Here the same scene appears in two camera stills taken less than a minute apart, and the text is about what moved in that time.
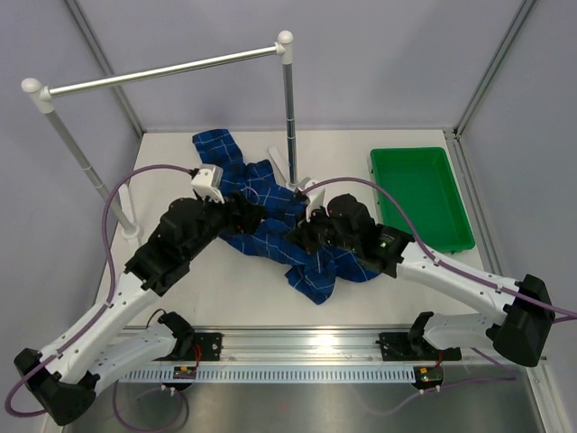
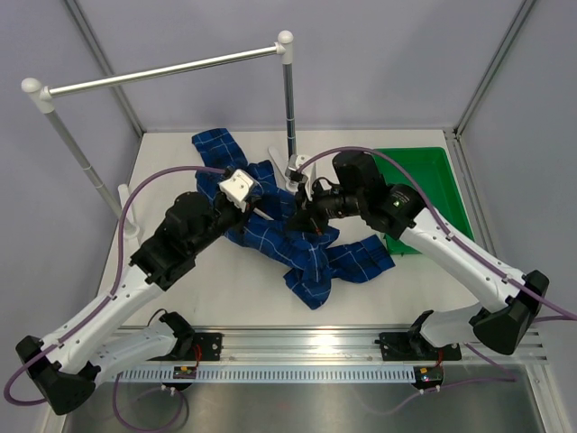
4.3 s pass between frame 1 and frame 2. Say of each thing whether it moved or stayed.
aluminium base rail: stayed
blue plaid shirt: stayed
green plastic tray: stayed
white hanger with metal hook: moved
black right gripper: moved
